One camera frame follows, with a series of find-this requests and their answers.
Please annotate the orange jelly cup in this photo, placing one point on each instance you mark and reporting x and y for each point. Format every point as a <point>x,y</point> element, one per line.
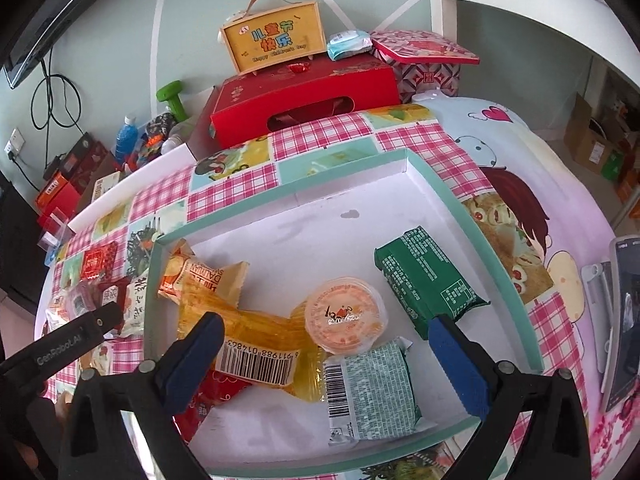
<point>345,312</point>

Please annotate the yellow translucent snack packet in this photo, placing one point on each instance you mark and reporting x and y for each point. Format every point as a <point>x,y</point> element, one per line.
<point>250,330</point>

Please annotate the smartphone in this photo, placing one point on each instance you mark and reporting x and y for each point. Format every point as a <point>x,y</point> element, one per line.
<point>625,320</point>

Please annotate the clear plastic box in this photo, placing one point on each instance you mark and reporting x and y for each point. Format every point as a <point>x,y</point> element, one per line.
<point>55,232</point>

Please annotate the red patterned lidded box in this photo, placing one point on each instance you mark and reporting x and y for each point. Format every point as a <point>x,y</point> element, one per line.
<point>425,50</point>

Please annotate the light green patterned snack packet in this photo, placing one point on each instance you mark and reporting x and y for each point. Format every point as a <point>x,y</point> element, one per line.
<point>380,390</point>

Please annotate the dark green snack packet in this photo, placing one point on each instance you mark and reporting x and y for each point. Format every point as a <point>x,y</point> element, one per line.
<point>430,280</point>

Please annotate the red patterned packet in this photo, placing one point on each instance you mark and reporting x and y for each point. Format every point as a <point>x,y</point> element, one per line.
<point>98,260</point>

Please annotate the brown cardboard box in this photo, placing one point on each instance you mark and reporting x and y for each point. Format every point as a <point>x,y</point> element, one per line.
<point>590,145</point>

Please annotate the orange beige bread packet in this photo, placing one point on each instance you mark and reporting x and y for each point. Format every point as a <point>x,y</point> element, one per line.
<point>200,272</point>

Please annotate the red crinkled snack packet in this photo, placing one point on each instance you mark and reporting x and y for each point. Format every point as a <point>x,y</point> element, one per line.
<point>220,395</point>

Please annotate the black cabinet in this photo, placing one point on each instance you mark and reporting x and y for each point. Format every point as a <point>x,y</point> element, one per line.
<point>20,250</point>

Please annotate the small red wrapped candy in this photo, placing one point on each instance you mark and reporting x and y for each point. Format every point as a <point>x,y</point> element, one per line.
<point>299,66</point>

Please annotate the orange box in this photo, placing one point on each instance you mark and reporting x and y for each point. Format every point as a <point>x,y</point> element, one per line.
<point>50,192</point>

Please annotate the white wall socket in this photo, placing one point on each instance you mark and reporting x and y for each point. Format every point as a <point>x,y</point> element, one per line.
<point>14,142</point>

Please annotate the white board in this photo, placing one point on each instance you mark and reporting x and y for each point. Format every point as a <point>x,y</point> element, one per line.
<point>135,185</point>

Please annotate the colourful toy pile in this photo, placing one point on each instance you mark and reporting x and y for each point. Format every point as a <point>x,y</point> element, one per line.
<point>155,132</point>

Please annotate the dark red snack packet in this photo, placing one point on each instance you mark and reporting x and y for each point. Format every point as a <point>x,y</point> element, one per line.
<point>111,296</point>

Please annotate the cartoon printed white sheet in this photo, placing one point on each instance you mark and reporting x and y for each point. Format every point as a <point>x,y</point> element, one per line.
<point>550,200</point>

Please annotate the blue tin box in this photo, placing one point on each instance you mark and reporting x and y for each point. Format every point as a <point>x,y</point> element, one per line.
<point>52,255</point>

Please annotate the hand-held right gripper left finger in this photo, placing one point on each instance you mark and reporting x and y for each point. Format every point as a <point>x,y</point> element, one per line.
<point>192,365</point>

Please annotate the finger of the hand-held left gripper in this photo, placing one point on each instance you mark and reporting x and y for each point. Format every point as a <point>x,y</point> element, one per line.
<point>105,320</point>

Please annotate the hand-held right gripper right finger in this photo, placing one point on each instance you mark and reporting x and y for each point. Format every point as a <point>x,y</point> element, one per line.
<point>462,367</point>

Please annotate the bright red box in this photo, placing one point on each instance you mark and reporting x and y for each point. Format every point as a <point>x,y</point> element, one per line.
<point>57,210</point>

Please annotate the pink snack packet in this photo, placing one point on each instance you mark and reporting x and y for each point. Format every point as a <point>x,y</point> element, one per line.
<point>80,300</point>

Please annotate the clear steamed cake packet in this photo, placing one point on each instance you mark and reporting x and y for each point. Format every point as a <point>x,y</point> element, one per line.
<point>102,360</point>

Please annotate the black wall television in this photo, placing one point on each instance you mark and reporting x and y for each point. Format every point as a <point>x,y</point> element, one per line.
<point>30,57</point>

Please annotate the green dumbbell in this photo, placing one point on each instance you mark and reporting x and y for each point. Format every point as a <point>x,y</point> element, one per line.
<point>170,95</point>

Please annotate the large red gift box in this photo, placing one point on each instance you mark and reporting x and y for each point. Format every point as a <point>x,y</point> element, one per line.
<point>310,90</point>

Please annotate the white calligraphy snack packet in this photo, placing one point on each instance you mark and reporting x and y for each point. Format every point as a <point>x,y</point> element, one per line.
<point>136,305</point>

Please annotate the clear plastic bottle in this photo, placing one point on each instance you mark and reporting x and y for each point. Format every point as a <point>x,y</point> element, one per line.
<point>176,132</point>

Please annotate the dark red box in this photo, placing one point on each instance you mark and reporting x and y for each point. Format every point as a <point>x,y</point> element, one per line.
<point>82,160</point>

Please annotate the wet wipes pack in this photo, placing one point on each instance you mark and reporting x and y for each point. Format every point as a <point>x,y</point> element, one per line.
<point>347,44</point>

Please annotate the white shelf unit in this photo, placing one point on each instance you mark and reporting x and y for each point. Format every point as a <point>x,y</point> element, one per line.
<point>445,10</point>

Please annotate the white printed card box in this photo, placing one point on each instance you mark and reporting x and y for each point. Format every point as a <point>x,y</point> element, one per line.
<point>106,186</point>

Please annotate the teal shallow cardboard tray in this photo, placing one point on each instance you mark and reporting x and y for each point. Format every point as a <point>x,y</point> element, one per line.
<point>310,230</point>

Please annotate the blue liquid bottle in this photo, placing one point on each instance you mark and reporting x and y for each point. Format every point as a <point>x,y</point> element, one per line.
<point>126,137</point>

